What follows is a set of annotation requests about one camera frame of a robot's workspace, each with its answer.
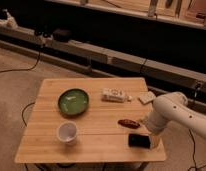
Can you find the brown oblong snack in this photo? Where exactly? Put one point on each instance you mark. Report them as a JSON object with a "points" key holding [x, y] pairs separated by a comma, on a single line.
{"points": [[129, 123]]}

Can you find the small white pad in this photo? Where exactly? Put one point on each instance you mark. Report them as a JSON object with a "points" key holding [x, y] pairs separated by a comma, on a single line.
{"points": [[147, 97]]}

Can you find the white rectangular box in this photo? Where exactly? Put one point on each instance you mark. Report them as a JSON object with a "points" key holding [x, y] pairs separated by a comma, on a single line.
{"points": [[115, 95]]}

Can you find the white ceramic cup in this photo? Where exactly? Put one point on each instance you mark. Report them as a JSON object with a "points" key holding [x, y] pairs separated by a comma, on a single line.
{"points": [[67, 133]]}

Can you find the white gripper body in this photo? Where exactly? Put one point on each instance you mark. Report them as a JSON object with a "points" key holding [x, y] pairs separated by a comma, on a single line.
{"points": [[151, 126]]}

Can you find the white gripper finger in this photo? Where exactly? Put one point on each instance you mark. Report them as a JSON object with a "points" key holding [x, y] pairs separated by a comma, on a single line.
{"points": [[155, 141]]}

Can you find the white crumpled cloth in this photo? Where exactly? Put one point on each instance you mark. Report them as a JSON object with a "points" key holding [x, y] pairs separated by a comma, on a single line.
{"points": [[7, 20]]}

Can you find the black power adapter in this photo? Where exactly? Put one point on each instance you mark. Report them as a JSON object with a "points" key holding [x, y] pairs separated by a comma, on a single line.
{"points": [[62, 35]]}

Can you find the wooden table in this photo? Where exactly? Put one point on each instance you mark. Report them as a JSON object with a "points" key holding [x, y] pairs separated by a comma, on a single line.
{"points": [[99, 139]]}

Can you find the green bowl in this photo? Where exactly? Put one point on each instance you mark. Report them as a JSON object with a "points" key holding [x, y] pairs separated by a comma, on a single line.
{"points": [[73, 102]]}

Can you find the black eraser block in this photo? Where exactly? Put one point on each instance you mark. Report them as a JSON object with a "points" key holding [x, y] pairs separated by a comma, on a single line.
{"points": [[137, 140]]}

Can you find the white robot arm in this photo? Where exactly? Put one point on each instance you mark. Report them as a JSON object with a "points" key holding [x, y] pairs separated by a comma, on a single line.
{"points": [[172, 107]]}

